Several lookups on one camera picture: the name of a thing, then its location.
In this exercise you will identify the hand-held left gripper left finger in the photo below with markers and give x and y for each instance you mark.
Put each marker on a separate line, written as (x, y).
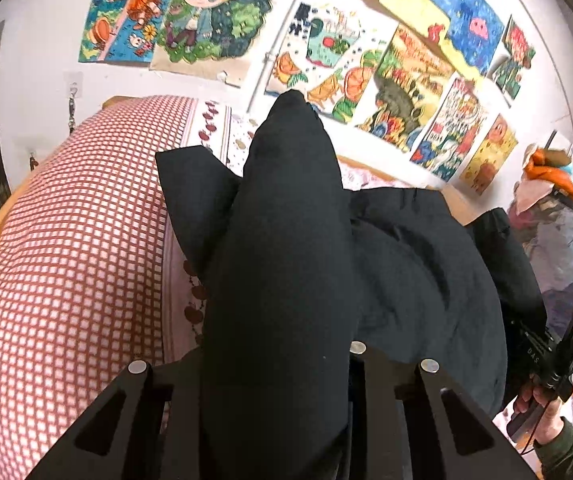
(181, 400)

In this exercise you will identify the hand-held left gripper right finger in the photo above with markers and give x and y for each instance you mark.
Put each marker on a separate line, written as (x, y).
(381, 400)

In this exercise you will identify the black padded jacket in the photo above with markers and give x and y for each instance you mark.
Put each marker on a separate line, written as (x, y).
(281, 285)

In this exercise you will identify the person's right forearm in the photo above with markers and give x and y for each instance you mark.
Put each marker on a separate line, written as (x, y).
(566, 447)

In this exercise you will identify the orange blue clothes pile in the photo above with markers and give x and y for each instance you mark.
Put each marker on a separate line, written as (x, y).
(561, 230)

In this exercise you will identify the person's right hand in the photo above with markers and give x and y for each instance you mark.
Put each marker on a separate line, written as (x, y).
(551, 422)

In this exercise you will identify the red checkered blanket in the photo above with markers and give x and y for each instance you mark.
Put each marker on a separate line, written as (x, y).
(66, 260)

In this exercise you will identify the orange bear wall poster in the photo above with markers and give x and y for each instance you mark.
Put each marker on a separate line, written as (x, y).
(489, 155)

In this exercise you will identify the white red patterned wall poster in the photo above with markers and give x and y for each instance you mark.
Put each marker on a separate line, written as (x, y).
(451, 130)

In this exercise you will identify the small red green wall poster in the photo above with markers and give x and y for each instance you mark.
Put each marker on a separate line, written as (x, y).
(514, 57)

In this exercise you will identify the dark creature wall poster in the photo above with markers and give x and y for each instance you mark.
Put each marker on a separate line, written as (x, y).
(401, 95)

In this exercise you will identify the whale and oranges wall poster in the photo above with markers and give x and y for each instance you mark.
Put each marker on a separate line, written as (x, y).
(326, 55)

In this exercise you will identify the white wall pipe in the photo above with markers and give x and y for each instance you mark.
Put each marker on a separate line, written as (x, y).
(276, 55)

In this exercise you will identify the blue sea wall poster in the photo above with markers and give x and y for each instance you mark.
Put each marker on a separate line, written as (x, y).
(456, 10)

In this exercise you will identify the blond cartoon figure wall poster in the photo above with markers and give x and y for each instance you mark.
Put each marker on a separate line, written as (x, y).
(211, 15)

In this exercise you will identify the orange-haired figure wall poster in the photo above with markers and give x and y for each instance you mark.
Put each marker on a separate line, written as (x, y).
(121, 10)

